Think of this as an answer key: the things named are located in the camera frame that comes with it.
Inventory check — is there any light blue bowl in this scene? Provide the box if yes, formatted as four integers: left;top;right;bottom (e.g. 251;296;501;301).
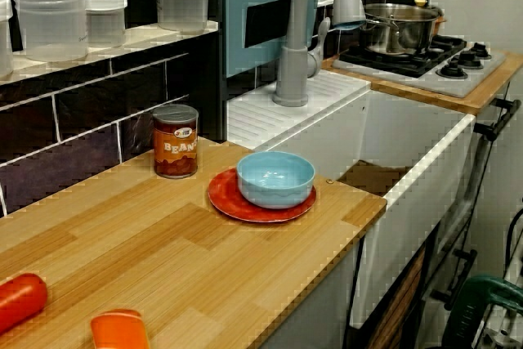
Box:
236;150;316;210

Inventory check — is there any red plate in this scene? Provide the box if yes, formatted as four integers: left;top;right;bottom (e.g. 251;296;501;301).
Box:
208;168;318;224

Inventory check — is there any salmon sushi toy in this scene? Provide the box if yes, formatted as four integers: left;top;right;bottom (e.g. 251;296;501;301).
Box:
90;308;151;349

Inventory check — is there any grey toy faucet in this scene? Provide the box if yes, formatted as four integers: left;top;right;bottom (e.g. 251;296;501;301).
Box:
272;0;367;108

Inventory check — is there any brown beans can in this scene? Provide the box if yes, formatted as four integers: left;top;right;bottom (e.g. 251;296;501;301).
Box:
152;104;199;179

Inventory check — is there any cream tiled shelf ledge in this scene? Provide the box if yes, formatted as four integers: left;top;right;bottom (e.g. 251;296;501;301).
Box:
0;20;220;87

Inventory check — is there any clear jar white lid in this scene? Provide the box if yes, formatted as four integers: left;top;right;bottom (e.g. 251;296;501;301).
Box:
0;0;14;78
83;0;128;48
153;0;213;34

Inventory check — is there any white toy sink unit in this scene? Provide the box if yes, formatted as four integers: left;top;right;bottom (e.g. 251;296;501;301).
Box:
226;69;477;329

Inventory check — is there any steel pot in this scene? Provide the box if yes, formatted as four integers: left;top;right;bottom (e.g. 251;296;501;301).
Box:
359;0;447;56

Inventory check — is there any black stove knob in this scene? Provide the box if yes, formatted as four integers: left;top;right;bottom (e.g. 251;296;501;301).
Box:
435;63;469;81
468;41;493;60
448;51;485;70

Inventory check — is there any wood grain cabinet panel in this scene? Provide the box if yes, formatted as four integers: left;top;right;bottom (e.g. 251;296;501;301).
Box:
367;242;427;349

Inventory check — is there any grey toy stove top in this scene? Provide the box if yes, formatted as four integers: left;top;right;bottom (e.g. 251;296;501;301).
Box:
331;33;507;100

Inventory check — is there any open clear plastic jar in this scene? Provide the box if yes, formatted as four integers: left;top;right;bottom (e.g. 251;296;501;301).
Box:
13;0;89;62

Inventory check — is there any red sausage toy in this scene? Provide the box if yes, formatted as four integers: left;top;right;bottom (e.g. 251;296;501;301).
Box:
0;273;49;336

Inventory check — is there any black kitchen frame post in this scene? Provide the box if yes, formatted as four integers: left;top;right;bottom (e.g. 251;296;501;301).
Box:
215;0;228;141

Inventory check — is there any black cabinet handle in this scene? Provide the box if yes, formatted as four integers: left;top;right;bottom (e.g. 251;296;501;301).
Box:
431;248;478;311
473;98;522;142

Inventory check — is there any black cable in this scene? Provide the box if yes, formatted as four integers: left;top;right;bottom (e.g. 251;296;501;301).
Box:
504;206;523;275

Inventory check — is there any aluminium table rail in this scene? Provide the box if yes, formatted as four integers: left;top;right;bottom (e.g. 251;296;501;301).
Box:
476;303;523;349

